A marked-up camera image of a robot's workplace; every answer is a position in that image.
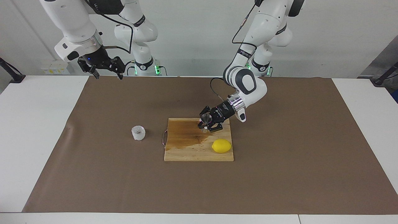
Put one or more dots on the black clamp stand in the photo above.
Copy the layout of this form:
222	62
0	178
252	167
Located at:
17	78
379	81

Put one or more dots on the brown paper table mat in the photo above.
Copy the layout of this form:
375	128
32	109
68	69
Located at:
93	174

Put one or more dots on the stained wooden cutting board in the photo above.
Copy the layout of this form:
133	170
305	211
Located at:
199	152

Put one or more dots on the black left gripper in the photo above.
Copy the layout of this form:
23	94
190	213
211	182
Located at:
222	111

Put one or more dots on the yellow lemon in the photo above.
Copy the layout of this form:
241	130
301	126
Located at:
221	146

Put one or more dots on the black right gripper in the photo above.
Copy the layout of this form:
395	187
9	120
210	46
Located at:
97	57

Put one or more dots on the blue object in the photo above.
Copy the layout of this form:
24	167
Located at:
396	96

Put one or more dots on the small clear plastic cup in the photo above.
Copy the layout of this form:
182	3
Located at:
138	133

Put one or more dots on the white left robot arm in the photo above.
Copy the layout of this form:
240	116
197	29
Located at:
248	84

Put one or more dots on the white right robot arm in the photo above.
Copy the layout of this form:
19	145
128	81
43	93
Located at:
74	18

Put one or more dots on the white wall socket box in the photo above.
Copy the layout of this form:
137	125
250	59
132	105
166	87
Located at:
54	67

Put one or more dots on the steel double jigger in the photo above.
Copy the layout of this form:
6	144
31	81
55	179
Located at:
206	118

